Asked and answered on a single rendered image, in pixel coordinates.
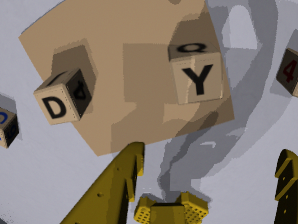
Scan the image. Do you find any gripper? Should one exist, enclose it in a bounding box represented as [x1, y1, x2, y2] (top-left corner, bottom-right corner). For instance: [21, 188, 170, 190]
[60, 142, 298, 224]

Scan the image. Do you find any tan square mat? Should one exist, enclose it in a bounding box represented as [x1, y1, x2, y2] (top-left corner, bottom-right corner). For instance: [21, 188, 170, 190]
[18, 0, 235, 156]

